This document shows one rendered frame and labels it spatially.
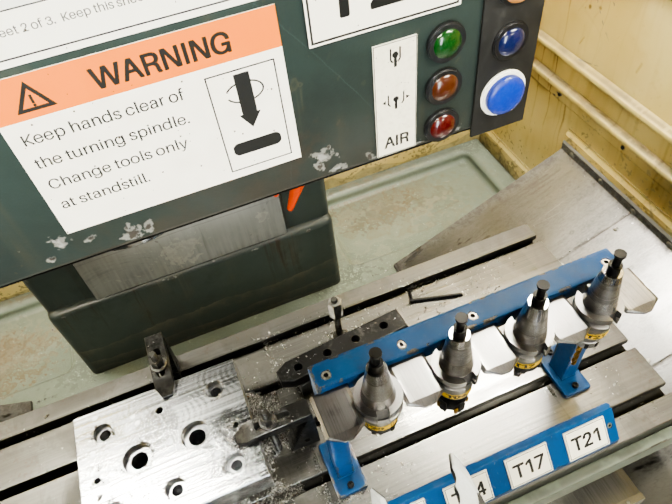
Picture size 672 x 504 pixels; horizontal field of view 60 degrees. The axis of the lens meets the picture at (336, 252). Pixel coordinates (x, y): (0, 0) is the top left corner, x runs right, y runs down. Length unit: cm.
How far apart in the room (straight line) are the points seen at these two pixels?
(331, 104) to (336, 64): 3
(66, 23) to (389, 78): 19
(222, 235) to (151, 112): 99
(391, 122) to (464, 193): 151
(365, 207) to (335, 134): 147
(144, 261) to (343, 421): 72
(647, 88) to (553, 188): 35
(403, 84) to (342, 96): 4
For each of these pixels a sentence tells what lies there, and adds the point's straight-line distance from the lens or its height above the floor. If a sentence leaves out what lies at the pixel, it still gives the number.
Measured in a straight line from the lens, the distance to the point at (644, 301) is 90.
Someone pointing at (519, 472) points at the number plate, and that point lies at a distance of 104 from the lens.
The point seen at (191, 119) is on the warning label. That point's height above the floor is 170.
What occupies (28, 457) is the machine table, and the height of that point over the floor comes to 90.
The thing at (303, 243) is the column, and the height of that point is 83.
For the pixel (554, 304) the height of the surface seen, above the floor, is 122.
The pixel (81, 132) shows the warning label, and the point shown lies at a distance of 35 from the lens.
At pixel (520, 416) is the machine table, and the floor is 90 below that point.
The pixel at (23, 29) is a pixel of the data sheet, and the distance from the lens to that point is 32.
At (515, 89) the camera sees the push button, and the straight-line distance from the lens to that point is 44.
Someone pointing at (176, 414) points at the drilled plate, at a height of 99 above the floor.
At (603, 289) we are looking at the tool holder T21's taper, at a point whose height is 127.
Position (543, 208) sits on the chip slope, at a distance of 159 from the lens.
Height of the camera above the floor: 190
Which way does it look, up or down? 49 degrees down
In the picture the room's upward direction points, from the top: 8 degrees counter-clockwise
